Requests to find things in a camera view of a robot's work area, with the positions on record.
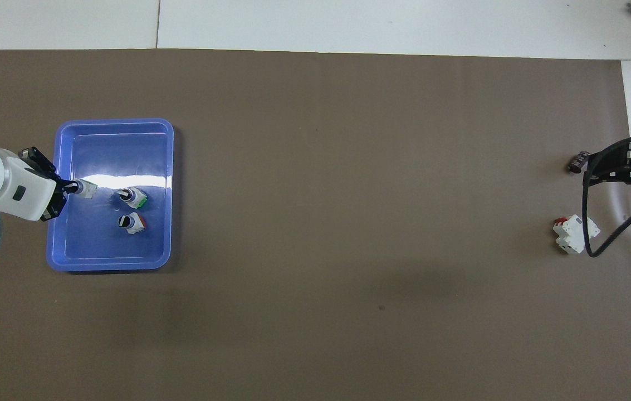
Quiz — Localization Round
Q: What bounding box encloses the brown table mat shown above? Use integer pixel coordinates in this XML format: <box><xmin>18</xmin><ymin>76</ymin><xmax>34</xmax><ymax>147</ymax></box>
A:
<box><xmin>0</xmin><ymin>49</ymin><xmax>631</xmax><ymax>401</ymax></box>

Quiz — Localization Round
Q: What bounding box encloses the blue plastic tray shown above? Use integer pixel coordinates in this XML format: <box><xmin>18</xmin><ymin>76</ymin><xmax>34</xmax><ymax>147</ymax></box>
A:
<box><xmin>46</xmin><ymin>118</ymin><xmax>174</xmax><ymax>272</ymax></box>

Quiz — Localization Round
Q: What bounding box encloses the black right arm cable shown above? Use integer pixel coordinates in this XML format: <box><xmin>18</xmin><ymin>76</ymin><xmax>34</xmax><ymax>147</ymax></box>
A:
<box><xmin>581</xmin><ymin>134</ymin><xmax>631</xmax><ymax>258</ymax></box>

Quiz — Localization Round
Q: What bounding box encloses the rotary switch with green base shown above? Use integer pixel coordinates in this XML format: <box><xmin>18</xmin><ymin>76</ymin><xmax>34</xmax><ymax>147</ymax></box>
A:
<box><xmin>116</xmin><ymin>187</ymin><xmax>148</xmax><ymax>210</ymax></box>

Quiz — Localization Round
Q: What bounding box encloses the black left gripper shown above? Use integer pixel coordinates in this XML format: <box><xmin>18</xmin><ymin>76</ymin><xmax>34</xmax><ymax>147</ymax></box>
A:
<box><xmin>19</xmin><ymin>146</ymin><xmax>79</xmax><ymax>222</ymax></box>

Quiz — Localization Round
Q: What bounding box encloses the white rotary selector switch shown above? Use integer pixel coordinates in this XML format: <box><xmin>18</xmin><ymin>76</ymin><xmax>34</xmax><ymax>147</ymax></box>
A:
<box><xmin>67</xmin><ymin>179</ymin><xmax>97</xmax><ymax>200</ymax></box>

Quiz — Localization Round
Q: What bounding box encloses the white red circuit breaker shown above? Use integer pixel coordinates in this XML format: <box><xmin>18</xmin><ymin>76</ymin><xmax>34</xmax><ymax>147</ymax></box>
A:
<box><xmin>552</xmin><ymin>214</ymin><xmax>601</xmax><ymax>255</ymax></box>

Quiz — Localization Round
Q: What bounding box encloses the rotary switch with red base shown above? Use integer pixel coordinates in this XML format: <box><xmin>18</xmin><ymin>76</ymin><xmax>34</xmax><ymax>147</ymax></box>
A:
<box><xmin>118</xmin><ymin>213</ymin><xmax>147</xmax><ymax>235</ymax></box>

